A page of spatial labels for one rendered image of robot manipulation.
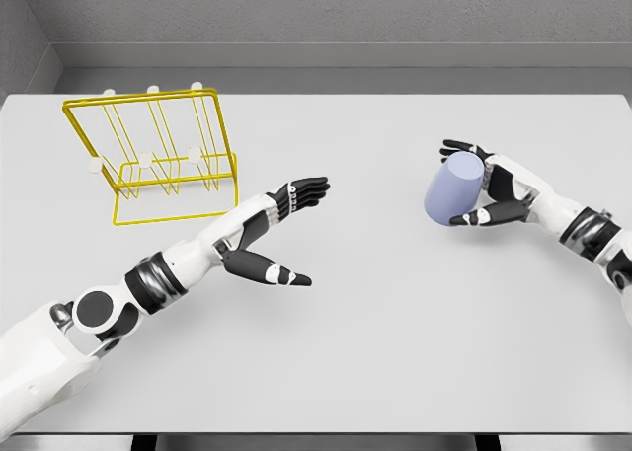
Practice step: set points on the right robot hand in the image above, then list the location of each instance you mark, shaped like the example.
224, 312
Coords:
508, 184

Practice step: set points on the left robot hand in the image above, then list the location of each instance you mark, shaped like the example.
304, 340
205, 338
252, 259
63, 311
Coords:
249, 226

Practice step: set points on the lavender blue cup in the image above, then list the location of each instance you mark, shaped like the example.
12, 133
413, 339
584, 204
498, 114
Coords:
451, 188

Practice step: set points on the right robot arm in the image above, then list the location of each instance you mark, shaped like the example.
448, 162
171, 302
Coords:
595, 236

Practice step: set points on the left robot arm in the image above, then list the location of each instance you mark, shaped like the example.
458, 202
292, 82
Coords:
99, 318

